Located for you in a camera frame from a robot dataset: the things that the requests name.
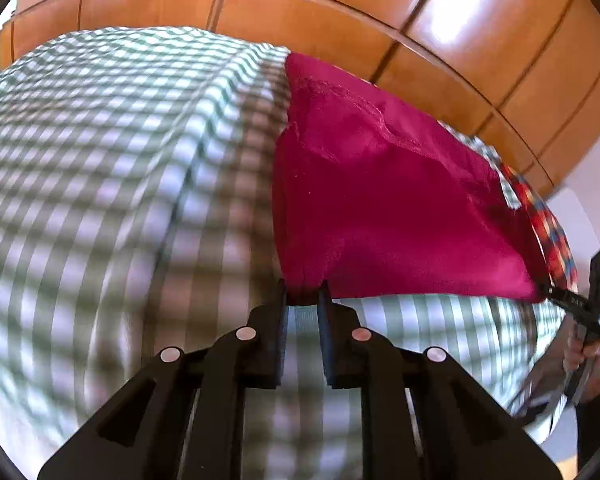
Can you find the crimson red knit garment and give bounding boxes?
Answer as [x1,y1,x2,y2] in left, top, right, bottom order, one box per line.
[272,53,548,302]

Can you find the green white checkered bedsheet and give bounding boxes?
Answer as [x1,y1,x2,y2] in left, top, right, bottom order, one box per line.
[0,27,564,479]

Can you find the multicolour plaid blanket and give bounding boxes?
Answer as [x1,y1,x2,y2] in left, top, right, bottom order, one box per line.
[498,162,578,292]

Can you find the person's right hand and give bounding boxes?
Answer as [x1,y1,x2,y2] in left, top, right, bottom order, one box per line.
[562,324,600,405]

